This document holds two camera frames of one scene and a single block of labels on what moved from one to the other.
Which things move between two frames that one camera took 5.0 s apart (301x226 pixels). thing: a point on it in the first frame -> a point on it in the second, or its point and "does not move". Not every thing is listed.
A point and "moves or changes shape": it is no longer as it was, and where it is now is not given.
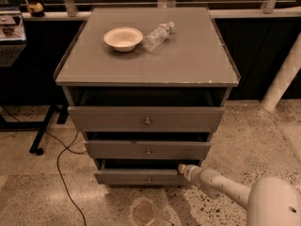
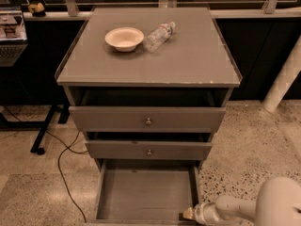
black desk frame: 62,115 does not move
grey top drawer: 145,118 does not move
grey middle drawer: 147,149 does not move
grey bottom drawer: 141,170 moves or changes shape
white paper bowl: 123,39 does not move
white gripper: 194,174 -> 199,213
